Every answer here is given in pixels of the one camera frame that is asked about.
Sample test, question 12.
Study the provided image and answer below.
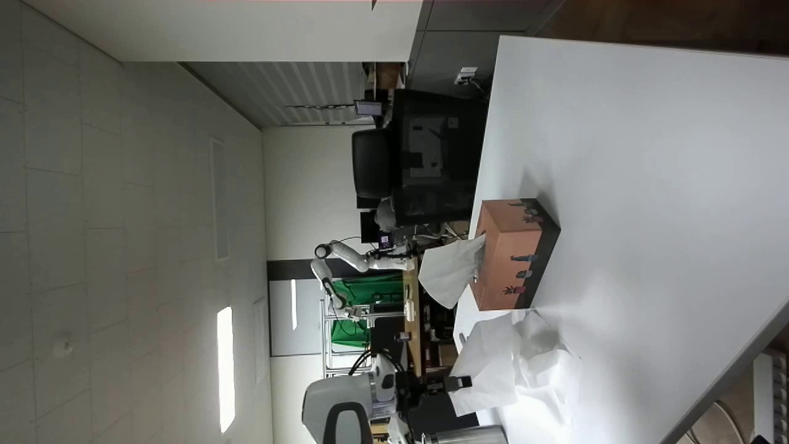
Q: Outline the crumpled white tissue on table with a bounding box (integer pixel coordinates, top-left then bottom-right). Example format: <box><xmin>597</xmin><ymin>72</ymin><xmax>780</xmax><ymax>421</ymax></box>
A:
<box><xmin>516</xmin><ymin>311</ymin><xmax>574</xmax><ymax>389</ymax></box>

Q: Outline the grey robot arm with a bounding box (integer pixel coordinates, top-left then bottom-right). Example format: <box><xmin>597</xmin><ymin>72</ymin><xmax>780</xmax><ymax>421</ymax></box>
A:
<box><xmin>300</xmin><ymin>353</ymin><xmax>409</xmax><ymax>444</ymax></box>

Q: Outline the black computer monitor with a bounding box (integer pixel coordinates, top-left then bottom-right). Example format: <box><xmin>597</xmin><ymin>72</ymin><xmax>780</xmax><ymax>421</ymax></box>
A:
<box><xmin>391</xmin><ymin>88</ymin><xmax>481</xmax><ymax>224</ymax></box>

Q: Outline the orange and black tissue box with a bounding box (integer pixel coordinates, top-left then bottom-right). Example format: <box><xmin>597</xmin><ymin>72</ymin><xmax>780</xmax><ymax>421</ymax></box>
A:
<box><xmin>472</xmin><ymin>198</ymin><xmax>559</xmax><ymax>311</ymax></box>

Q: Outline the black office chair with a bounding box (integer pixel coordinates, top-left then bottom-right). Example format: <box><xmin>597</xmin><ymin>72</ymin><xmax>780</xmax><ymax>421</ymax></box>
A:
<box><xmin>353</xmin><ymin>130</ymin><xmax>391</xmax><ymax>207</ymax></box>

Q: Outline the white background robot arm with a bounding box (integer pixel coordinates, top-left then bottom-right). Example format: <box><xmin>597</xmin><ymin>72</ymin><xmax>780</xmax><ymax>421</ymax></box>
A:
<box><xmin>311</xmin><ymin>239</ymin><xmax>380</xmax><ymax>305</ymax></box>

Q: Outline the white pulled tissue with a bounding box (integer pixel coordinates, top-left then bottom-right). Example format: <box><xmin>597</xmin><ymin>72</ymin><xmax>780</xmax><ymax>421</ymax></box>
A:
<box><xmin>451</xmin><ymin>316</ymin><xmax>517</xmax><ymax>417</ymax></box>

